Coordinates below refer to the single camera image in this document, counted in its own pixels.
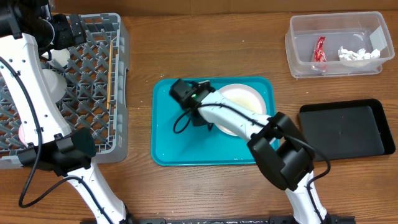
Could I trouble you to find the white cup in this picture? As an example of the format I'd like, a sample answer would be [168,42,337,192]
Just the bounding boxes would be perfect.
[41,49,70,68]

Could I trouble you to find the clear plastic bin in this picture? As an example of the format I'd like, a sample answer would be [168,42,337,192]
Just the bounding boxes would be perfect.
[285,11,395,78]

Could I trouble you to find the grey dishwasher rack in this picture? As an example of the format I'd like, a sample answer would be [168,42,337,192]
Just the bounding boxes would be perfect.
[0,12,131,170]

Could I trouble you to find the pink white bowl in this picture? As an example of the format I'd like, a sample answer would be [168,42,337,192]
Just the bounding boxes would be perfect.
[18,125,27,147]

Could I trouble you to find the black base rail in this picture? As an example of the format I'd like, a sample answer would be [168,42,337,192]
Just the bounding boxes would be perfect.
[80,216,355,224]

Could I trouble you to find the teal serving tray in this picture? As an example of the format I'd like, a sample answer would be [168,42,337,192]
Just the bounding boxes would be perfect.
[150,76,280,167]

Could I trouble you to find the white tissue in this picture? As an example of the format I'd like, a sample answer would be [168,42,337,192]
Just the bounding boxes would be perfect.
[338,47,381,67]

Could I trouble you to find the red snack wrapper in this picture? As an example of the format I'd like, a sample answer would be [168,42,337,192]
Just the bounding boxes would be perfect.
[312,36,326,72]

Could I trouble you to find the black plastic tray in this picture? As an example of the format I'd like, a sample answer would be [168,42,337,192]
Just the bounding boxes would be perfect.
[298,99,396,160]

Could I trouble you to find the wooden chopstick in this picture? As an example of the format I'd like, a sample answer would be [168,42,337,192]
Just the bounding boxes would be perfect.
[106,46,112,110]
[108,40,113,83]

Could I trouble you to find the white round plate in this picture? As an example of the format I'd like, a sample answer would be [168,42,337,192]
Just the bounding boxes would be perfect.
[214,83,267,137]

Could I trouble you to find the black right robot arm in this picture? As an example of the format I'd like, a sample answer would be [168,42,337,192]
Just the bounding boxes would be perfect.
[169,79,330,223]

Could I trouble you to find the white bowl in rack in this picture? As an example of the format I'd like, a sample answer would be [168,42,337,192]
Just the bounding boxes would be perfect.
[43,69,67,103]

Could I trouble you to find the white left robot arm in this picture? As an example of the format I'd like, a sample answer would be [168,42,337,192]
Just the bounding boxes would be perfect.
[1,1,134,223]

